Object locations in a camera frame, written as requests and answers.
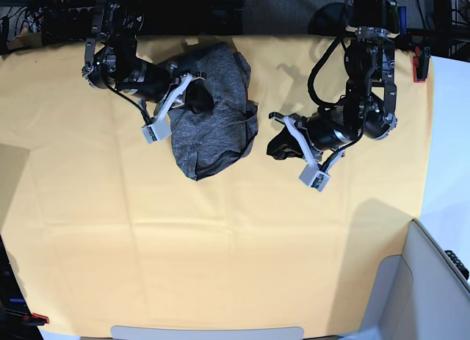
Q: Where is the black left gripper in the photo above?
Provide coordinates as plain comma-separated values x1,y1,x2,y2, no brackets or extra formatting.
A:
267,112,347,192

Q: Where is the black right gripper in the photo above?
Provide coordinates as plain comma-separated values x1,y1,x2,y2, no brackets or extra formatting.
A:
141,60,214,143

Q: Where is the grey long-sleeve T-shirt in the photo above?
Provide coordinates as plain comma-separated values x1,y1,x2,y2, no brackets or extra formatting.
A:
169,42,259,181

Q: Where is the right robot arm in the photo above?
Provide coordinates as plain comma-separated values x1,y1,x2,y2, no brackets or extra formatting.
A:
82,0,214,143

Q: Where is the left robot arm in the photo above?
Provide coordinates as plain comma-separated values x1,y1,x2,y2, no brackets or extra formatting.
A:
267,0,400,191

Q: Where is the black round chair base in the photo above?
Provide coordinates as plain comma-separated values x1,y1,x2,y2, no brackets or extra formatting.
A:
308,2,347,37

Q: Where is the yellow table cloth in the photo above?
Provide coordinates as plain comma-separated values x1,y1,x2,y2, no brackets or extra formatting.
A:
1,37,435,337

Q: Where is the red black clamp right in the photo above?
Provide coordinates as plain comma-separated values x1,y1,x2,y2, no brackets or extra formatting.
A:
413,46,431,83

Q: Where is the red black clamp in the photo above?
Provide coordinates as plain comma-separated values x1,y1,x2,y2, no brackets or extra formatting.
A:
413,46,431,83
21,314,49,327

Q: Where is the white storage bin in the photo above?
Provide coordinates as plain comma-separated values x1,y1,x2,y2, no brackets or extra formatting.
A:
357,220,469,339

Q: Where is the black remote control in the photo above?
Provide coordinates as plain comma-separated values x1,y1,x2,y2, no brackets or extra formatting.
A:
444,250,469,281

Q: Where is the red black clamp left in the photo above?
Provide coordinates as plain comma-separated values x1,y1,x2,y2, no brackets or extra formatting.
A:
21,314,49,327

